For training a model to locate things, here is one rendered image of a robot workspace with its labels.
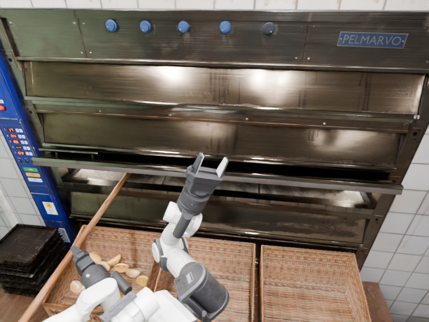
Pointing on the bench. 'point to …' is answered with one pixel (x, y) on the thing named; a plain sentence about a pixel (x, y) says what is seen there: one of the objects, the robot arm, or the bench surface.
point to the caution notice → (50, 207)
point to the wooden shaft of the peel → (70, 254)
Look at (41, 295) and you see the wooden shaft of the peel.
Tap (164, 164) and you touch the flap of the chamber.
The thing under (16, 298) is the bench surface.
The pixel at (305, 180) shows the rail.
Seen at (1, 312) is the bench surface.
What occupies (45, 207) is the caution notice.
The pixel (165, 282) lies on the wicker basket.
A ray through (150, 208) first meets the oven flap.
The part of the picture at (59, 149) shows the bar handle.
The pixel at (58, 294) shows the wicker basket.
